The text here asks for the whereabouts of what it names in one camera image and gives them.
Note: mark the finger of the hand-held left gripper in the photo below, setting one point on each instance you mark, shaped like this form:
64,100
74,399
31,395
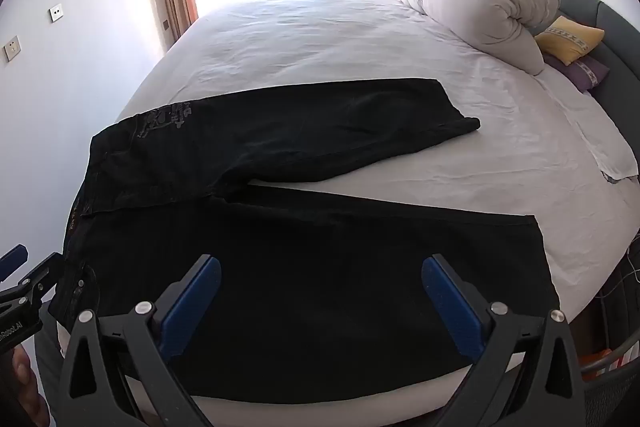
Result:
12,259
39,278

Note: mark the bed with white sheet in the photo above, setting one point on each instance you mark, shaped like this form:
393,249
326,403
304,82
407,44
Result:
325,42

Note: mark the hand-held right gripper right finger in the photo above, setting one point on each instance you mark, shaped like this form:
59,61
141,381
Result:
452,307

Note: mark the white folded sheet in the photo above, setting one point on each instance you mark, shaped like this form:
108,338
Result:
600,142

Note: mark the person's left hand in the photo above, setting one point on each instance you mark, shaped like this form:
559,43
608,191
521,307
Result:
22,372

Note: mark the yellow patterned pillow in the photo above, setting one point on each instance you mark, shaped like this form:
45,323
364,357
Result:
567,38

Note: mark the purple pillow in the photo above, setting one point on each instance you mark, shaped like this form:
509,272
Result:
582,74

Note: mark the white two-hole wall socket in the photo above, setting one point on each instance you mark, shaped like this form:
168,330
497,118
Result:
56,12

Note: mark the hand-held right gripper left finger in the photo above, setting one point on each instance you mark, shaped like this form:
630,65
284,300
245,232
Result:
192,307

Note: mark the black pants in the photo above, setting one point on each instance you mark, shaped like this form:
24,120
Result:
300,267

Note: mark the rolled white duvet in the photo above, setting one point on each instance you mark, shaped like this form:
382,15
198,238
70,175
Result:
475,7

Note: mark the white multi-hole wall socket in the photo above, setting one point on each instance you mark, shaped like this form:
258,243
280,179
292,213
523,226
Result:
12,48

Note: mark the dark mesh bin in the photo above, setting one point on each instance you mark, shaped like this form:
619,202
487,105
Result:
615,389

